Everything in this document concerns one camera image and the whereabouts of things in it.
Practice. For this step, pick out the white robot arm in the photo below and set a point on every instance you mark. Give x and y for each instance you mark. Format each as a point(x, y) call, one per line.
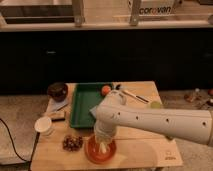
point(191, 125)

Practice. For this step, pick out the white lidded jar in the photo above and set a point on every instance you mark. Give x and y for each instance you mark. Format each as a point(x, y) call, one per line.
point(43, 125)

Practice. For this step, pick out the dark brown bowl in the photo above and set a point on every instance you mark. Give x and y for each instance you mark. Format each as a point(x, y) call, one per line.
point(57, 91)

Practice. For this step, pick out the white corovan box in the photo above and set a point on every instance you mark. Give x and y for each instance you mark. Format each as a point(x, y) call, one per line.
point(156, 7)

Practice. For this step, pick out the green tray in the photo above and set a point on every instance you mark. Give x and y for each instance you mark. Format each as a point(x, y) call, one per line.
point(85, 97)

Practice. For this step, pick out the wooden block sponge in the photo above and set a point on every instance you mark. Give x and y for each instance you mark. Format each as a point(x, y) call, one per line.
point(56, 115)

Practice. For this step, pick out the red bowl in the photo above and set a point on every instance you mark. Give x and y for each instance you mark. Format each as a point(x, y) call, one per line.
point(93, 154)

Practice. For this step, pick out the green round fruit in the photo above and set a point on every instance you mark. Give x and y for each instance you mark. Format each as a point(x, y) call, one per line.
point(156, 105)

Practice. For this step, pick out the orange fruit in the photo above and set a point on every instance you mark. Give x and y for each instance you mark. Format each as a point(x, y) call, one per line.
point(105, 90)

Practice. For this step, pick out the yellow banana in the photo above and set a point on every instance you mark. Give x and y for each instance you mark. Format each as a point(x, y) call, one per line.
point(103, 148)

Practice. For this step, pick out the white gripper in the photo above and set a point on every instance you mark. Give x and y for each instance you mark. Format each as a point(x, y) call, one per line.
point(104, 132)

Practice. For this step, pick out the black handled spoon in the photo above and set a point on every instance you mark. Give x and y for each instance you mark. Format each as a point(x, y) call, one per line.
point(127, 92)

